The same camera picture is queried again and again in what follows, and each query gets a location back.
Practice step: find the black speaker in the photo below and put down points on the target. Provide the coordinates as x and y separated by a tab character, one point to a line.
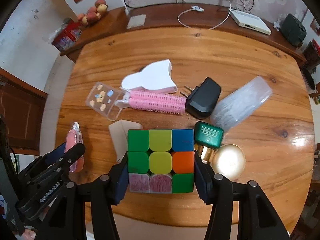
292	30

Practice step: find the person's left hand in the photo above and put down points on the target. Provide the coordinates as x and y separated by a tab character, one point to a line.
29	234

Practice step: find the fruit basket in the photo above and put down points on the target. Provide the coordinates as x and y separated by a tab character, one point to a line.
93	15

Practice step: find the pink correction tape dispenser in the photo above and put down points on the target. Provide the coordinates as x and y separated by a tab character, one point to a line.
73	135

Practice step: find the white router box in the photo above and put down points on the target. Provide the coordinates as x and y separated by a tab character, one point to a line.
250	21

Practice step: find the black round bin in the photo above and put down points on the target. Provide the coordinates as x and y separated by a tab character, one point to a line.
308	80

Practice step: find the black power adapter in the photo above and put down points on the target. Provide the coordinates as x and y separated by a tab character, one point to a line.
202	97

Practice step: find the clear fake nail case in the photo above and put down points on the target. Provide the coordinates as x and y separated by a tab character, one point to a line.
102	97

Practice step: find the beige cardboard piece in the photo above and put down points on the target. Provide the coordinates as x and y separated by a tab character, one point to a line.
120	135

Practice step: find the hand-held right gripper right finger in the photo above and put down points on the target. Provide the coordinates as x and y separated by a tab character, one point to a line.
201	177

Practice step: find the multicolour puzzle cube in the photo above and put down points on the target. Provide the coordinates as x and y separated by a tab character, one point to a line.
160	160

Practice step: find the long wooden console cabinet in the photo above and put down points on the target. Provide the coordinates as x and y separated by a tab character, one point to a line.
170	12

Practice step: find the gold cosmetic jar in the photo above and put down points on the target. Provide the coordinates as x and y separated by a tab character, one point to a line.
228	161

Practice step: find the white tooth-shaped box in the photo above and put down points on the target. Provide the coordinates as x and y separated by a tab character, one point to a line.
152	77

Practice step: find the small green box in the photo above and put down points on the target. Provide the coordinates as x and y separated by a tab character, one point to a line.
208	135

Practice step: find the grey square card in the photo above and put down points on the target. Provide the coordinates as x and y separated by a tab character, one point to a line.
136	21

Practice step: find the dark red box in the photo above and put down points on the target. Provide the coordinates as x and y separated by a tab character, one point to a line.
312	55

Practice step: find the small wooden side table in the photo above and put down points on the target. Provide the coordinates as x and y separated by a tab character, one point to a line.
110	20

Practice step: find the red printed box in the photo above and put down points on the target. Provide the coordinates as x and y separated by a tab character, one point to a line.
67	36

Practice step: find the pink hair roller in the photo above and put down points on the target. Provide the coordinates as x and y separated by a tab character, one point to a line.
155	96
155	107

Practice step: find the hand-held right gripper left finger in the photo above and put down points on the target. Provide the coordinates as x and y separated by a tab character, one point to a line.
121	180

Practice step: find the clear plastic wrapper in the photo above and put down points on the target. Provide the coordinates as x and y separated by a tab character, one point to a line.
53	33

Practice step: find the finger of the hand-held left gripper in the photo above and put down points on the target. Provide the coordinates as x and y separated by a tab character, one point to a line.
73	153
56	155

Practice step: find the clear plastic container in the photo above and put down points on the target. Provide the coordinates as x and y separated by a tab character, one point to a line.
240	102

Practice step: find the brown wooden door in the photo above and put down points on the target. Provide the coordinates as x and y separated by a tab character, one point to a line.
22	115

